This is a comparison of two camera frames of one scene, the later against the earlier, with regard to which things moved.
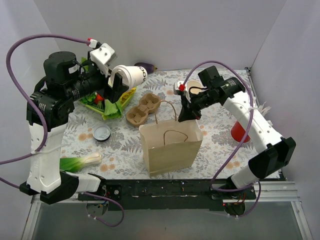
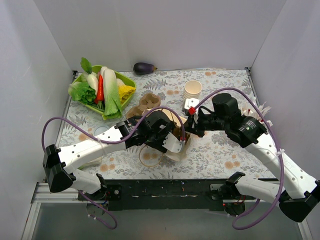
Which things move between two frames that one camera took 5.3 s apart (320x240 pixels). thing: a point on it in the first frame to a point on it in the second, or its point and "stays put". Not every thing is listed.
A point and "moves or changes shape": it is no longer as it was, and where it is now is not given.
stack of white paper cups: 195,83 stays put
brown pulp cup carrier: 138,115 stays put
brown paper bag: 170,146 moves or changes shape
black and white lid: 101,132 stays put
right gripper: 189,104 to 194,125
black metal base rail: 161,195 stays put
